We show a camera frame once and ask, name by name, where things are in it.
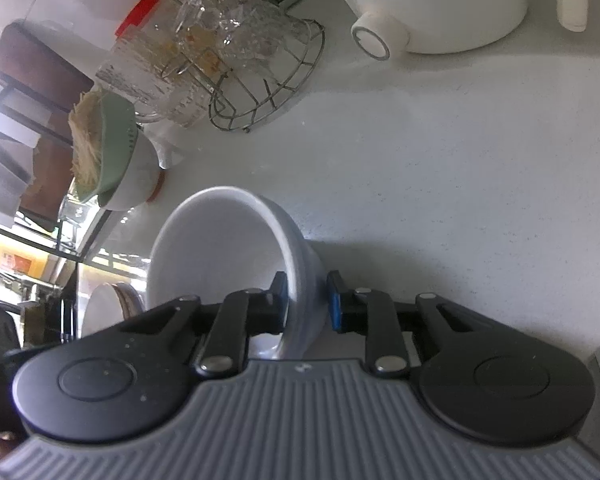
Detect wire cup rack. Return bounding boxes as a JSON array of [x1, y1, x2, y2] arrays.
[[157, 0, 327, 133]]

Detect plain white bowl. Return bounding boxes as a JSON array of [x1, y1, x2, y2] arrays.
[[146, 186, 329, 361]]

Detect black metal rack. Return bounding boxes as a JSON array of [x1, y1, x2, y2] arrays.
[[0, 60, 111, 271]]

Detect ribbed glass pitcher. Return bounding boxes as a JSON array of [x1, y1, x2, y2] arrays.
[[96, 25, 216, 128]]

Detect red lid container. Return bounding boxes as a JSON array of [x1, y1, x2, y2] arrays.
[[115, 0, 161, 38]]

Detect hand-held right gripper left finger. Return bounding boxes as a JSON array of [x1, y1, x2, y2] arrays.
[[115, 271, 289, 378]]

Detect dry noodles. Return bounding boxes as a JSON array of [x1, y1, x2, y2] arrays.
[[69, 87, 106, 186]]

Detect ribbed glass cup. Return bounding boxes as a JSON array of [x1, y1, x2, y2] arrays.
[[176, 0, 222, 48], [220, 0, 315, 83]]

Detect white bowl with orange base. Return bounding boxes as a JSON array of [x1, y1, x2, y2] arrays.
[[97, 130, 162, 211]]

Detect yellow label bottle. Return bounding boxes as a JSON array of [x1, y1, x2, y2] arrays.
[[0, 232, 56, 281]]

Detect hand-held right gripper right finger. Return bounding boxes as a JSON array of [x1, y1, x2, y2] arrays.
[[326, 270, 486, 380]]

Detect white pot with handle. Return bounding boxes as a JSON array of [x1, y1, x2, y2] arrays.
[[315, 0, 528, 61]]

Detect white bowl with brown rim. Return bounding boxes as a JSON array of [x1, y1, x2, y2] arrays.
[[82, 281, 148, 338]]

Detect green colander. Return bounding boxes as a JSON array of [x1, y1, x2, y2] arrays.
[[69, 87, 141, 200]]

